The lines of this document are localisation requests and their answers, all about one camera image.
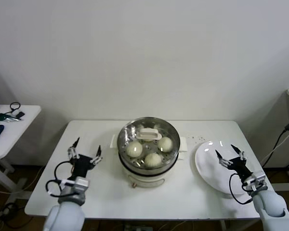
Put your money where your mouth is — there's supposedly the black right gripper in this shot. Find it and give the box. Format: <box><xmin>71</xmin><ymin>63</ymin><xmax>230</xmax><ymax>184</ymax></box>
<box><xmin>215</xmin><ymin>144</ymin><xmax>254</xmax><ymax>180</ymax></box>

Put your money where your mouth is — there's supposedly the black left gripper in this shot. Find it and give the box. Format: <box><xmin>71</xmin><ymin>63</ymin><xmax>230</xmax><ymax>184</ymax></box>
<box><xmin>67</xmin><ymin>137</ymin><xmax>104</xmax><ymax>179</ymax></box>

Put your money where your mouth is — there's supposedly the white steamed baozi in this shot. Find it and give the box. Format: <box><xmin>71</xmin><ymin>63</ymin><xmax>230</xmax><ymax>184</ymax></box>
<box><xmin>158</xmin><ymin>137</ymin><xmax>173</xmax><ymax>153</ymax></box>
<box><xmin>126</xmin><ymin>141</ymin><xmax>144</xmax><ymax>158</ymax></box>
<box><xmin>144</xmin><ymin>153</ymin><xmax>163</xmax><ymax>168</ymax></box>

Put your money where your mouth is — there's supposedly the glass lid with white handle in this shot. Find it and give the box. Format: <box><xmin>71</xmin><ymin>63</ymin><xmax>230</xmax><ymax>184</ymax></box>
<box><xmin>118</xmin><ymin>117</ymin><xmax>181</xmax><ymax>169</ymax></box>

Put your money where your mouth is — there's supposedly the stainless steel steamer basket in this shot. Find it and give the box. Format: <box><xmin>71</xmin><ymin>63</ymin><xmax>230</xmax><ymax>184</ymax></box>
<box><xmin>117</xmin><ymin>117</ymin><xmax>181</xmax><ymax>176</ymax></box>

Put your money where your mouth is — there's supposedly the white round plate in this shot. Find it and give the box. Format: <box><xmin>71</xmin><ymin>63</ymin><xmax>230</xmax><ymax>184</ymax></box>
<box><xmin>194</xmin><ymin>140</ymin><xmax>256</xmax><ymax>196</ymax></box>

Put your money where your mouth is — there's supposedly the white electric cooker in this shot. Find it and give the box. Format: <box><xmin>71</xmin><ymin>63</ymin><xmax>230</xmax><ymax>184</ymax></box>
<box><xmin>109</xmin><ymin>134</ymin><xmax>189</xmax><ymax>189</ymax></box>

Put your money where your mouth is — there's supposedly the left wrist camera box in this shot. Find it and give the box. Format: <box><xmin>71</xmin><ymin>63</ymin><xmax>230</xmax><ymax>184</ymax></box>
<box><xmin>73</xmin><ymin>176</ymin><xmax>91</xmax><ymax>190</ymax></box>

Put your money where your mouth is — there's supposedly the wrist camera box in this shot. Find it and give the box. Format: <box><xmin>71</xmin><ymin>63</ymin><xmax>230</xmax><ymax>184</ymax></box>
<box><xmin>245</xmin><ymin>170</ymin><xmax>267</xmax><ymax>189</ymax></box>
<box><xmin>73</xmin><ymin>176</ymin><xmax>91</xmax><ymax>190</ymax></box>

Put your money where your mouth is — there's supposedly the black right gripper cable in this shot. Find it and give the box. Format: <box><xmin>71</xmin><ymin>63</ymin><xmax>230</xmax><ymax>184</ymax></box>
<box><xmin>229</xmin><ymin>174</ymin><xmax>254</xmax><ymax>205</ymax></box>

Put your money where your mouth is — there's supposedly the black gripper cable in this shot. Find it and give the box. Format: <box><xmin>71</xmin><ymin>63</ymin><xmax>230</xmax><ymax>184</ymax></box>
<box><xmin>45</xmin><ymin>160</ymin><xmax>76</xmax><ymax>198</ymax></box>
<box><xmin>229</xmin><ymin>174</ymin><xmax>254</xmax><ymax>205</ymax></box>

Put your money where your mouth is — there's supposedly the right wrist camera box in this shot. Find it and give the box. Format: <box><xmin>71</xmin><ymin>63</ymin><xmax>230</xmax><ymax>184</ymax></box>
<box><xmin>245</xmin><ymin>170</ymin><xmax>267</xmax><ymax>189</ymax></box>

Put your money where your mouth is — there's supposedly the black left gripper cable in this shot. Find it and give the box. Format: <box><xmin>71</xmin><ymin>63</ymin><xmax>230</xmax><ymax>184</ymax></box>
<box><xmin>45</xmin><ymin>160</ymin><xmax>76</xmax><ymax>198</ymax></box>

